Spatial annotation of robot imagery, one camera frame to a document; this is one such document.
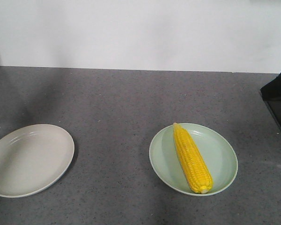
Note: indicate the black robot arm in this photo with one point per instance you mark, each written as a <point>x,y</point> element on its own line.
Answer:
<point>279,82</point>

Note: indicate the black glass cooktop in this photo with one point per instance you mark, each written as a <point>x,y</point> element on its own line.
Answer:
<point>274,108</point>

